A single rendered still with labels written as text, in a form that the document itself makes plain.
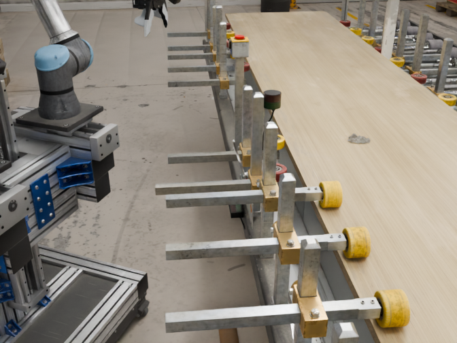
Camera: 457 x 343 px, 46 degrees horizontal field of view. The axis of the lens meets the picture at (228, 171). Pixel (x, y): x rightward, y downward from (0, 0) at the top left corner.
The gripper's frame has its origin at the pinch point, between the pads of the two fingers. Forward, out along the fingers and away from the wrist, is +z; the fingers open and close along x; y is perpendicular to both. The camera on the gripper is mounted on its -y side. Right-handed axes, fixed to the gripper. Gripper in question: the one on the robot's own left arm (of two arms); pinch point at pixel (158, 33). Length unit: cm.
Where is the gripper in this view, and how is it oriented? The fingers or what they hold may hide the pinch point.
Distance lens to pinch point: 192.9
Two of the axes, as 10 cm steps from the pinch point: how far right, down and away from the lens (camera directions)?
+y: -9.3, -1.7, 3.2
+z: 0.0, 8.8, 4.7
